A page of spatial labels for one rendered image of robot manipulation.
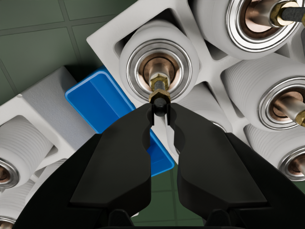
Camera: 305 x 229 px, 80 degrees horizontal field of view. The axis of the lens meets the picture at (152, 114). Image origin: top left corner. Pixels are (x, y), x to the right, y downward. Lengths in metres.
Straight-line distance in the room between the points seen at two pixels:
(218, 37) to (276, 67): 0.09
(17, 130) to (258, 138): 0.42
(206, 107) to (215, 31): 0.10
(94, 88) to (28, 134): 0.20
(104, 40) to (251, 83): 0.21
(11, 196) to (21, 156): 0.16
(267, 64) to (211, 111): 0.09
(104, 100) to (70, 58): 0.13
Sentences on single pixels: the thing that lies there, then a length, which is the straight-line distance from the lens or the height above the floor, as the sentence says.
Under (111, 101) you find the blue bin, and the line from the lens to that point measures 0.52.
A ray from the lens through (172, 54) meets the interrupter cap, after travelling 0.21.
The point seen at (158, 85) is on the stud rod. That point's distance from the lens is 0.17.
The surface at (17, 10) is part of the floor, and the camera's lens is 0.55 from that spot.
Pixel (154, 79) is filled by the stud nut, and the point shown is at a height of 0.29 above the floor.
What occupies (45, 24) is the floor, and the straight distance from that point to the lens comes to 0.52.
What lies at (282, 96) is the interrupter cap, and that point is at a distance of 0.28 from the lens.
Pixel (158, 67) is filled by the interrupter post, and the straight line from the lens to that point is 0.20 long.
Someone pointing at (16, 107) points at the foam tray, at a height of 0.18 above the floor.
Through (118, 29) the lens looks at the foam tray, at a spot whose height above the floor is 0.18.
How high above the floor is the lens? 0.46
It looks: 60 degrees down
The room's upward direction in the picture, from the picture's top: 179 degrees counter-clockwise
